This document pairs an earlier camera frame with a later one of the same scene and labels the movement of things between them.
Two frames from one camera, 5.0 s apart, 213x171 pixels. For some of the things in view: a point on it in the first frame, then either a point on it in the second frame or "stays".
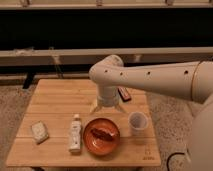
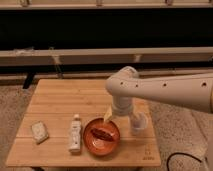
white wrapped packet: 39,132 stays
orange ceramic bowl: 101,136 stays
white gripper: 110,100 to 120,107
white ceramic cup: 138,122 stays
